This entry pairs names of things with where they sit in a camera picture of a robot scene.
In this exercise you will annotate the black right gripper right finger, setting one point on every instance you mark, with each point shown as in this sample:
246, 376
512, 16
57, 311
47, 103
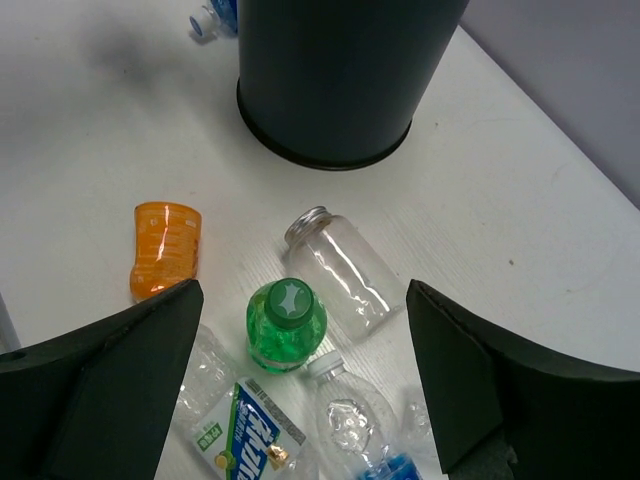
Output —
504, 407

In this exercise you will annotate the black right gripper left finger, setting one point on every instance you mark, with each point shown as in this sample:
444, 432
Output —
97, 402

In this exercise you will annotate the orange plastic bottle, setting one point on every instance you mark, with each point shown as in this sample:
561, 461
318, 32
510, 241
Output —
167, 240

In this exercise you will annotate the clear bottle blue label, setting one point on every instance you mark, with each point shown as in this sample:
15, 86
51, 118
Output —
356, 428
215, 19

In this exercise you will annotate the dark bin with gold rim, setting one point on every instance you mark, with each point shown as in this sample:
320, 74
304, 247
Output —
334, 85

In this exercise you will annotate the crumpled clear bottle white cap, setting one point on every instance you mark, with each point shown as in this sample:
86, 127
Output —
416, 428

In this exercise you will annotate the clear bottle green white label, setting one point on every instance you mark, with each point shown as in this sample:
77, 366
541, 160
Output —
233, 425

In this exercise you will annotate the clear jar with silver lid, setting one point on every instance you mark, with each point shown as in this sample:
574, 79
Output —
360, 291

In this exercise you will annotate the green plastic bottle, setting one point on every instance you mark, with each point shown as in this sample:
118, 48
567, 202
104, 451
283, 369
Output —
285, 323

